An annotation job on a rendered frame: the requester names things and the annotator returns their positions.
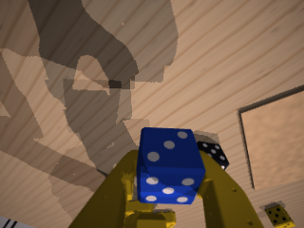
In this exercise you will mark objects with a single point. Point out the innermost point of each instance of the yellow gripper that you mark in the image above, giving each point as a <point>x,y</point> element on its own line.
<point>225,203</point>

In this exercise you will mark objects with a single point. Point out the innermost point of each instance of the black die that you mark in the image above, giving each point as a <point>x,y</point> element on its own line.
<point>215,152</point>

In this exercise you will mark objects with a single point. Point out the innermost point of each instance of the yellow die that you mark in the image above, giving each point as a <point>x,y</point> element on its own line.
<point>279,217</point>

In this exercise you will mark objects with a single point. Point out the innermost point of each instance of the blue die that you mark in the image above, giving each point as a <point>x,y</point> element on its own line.
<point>169,166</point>

